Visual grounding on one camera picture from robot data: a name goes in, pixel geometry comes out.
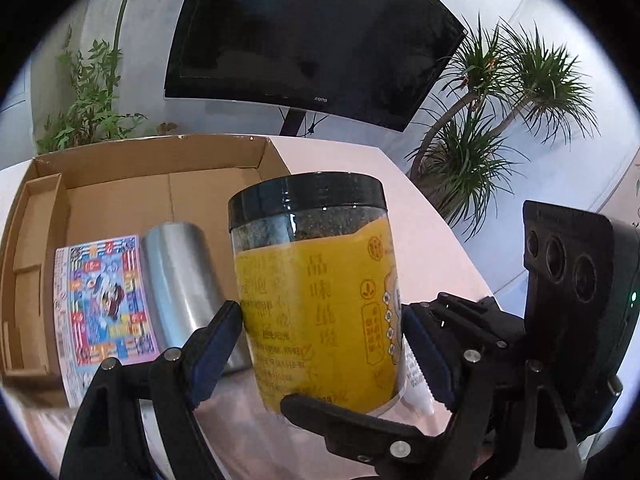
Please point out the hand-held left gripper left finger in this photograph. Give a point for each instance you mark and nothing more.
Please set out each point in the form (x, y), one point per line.
(216, 349)

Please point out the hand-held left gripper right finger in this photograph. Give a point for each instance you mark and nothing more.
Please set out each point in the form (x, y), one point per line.
(431, 362)

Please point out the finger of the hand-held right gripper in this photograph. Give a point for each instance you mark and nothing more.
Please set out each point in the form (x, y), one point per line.
(370, 432)
(480, 322)

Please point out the yellow label jar black lid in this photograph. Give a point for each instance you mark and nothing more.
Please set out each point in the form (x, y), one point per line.
(310, 300)

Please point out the brown cardboard box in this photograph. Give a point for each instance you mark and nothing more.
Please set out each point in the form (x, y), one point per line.
(115, 195)

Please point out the white tube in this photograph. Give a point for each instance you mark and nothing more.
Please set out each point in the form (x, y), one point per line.
(419, 385)

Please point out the silver metal can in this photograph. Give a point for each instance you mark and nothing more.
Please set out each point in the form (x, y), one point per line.
(185, 280)

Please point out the spiky leaf dracaena plant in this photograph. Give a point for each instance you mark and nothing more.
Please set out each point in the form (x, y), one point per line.
(480, 125)

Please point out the black television stand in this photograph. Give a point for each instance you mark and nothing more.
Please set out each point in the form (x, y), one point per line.
(294, 122)

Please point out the tall thin bamboo plant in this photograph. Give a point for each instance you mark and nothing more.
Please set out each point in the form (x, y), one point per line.
(95, 105)

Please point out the black flat screen television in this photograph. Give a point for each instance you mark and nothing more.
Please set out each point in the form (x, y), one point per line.
(310, 35)

